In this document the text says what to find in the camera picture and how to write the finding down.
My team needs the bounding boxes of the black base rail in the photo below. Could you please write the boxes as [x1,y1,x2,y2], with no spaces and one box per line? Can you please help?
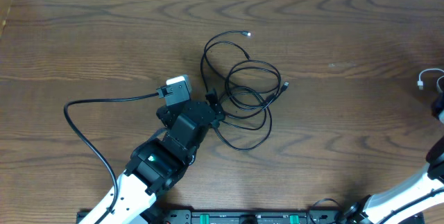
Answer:
[76,198,426,224]

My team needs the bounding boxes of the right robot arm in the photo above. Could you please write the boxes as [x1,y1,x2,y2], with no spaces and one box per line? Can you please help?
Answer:
[341,139,443,223]

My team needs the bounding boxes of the left camera cable black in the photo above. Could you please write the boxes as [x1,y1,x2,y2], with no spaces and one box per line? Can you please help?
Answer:
[63,93,159,224]

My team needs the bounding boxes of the black usb cable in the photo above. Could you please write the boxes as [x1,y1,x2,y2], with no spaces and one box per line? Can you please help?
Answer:
[223,59,290,131]

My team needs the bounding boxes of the white usb cable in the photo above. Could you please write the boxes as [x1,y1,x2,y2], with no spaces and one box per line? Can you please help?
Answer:
[416,67,444,95]

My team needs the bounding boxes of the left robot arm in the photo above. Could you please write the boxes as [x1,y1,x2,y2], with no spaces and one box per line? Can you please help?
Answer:
[82,85,224,223]

